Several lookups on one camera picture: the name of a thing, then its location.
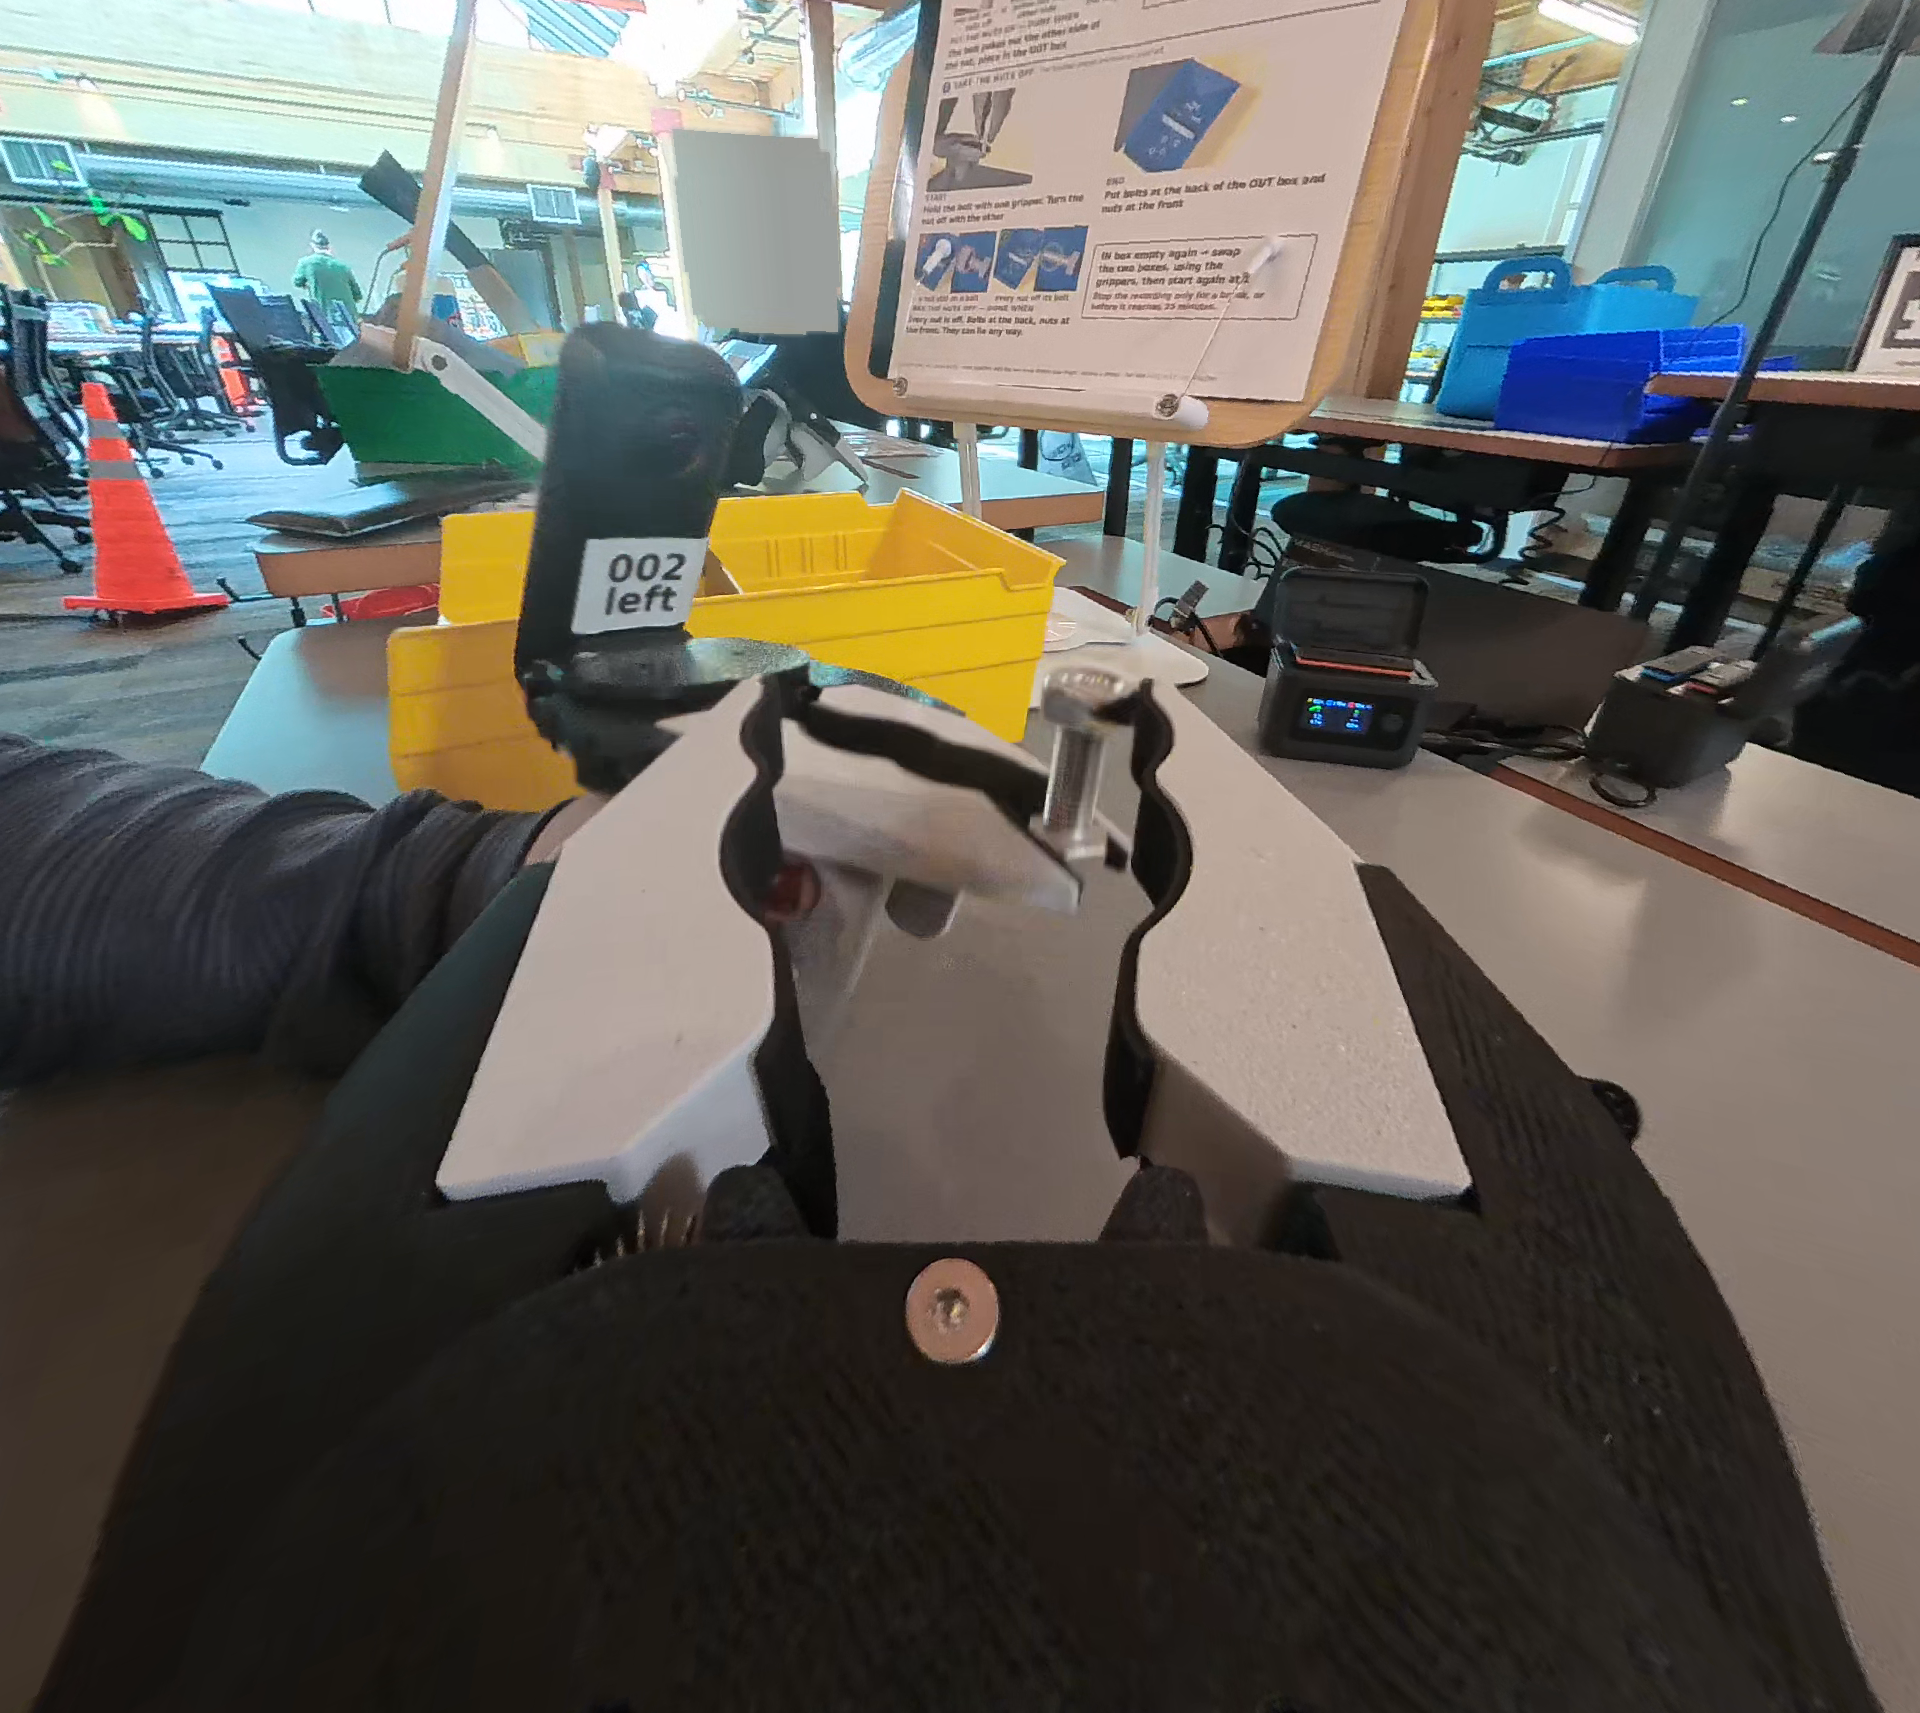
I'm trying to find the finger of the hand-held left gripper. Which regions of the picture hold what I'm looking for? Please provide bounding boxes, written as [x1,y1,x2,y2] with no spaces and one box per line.
[771,675,1058,826]
[767,751,1132,1070]

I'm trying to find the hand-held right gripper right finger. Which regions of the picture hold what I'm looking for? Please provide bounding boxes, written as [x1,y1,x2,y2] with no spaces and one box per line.
[1103,675,1476,1242]

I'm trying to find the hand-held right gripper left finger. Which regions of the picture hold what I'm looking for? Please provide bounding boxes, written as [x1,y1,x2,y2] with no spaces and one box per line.
[430,675,838,1242]

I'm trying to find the yellow plastic bin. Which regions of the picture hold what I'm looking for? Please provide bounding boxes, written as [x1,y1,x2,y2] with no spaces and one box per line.
[386,488,1070,812]

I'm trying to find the silver hex bolt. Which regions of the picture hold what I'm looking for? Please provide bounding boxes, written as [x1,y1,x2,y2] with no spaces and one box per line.
[1038,666,1145,845]

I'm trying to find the person's left forearm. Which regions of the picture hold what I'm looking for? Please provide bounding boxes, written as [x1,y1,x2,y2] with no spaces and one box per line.
[0,730,577,1091]

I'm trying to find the green bin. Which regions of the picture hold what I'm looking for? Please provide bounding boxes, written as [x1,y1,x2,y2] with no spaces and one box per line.
[312,324,608,481]

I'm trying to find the black battery charging case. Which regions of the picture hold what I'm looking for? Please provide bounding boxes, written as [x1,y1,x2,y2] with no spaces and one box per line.
[1256,565,1437,773]

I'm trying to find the black office chair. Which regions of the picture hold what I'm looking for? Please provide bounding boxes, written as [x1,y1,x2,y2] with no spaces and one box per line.
[206,282,351,465]
[0,284,93,577]

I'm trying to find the black battery charger hub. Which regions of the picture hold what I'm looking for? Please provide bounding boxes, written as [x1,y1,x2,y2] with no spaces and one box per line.
[1588,640,1822,787]

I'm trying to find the printed instruction sheet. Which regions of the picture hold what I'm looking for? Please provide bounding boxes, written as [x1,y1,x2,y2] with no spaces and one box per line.
[889,0,1468,406]

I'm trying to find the blue plastic tote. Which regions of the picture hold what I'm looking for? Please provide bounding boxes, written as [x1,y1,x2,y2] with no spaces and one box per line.
[1432,255,1682,425]

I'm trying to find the stack of blue bins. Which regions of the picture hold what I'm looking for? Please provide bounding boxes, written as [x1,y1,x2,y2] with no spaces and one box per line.
[1498,320,1796,445]

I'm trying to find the black light stand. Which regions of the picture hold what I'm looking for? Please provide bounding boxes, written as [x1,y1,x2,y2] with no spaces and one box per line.
[1627,0,1920,624]

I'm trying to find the wooden clipboard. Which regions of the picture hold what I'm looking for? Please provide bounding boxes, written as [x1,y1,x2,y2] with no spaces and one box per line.
[842,0,1551,450]

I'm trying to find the framed marker tag sign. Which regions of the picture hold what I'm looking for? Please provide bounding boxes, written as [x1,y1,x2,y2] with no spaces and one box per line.
[1844,229,1920,374]

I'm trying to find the black cable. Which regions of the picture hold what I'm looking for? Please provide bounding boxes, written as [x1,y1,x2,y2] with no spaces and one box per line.
[1150,576,1252,663]

